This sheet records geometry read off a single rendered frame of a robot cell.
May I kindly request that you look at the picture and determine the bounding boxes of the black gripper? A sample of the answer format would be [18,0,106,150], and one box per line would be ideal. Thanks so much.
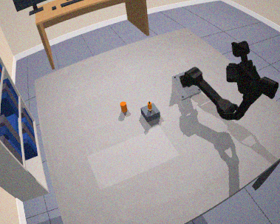
[231,41,258,94]

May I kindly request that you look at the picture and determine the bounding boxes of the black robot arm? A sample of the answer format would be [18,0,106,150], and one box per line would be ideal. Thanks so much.
[180,63,279,121]

